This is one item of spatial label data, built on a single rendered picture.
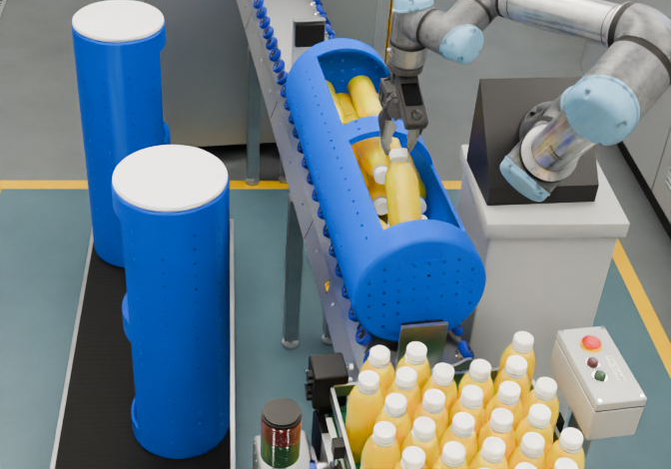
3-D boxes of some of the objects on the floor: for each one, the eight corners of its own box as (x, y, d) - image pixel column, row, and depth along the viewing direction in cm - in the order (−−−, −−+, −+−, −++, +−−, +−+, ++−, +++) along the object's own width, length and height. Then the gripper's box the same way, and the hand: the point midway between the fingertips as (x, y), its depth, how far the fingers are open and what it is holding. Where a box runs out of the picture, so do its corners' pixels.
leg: (258, 178, 429) (261, 45, 392) (260, 186, 425) (263, 52, 387) (245, 179, 428) (246, 45, 391) (246, 187, 424) (248, 52, 386)
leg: (297, 337, 353) (305, 190, 315) (300, 348, 348) (308, 201, 311) (280, 338, 352) (286, 192, 314) (283, 350, 347) (289, 203, 310)
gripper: (426, 49, 209) (414, 137, 222) (372, 51, 207) (363, 139, 220) (437, 70, 203) (424, 158, 216) (382, 72, 201) (372, 161, 213)
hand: (397, 151), depth 215 cm, fingers closed on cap, 4 cm apart
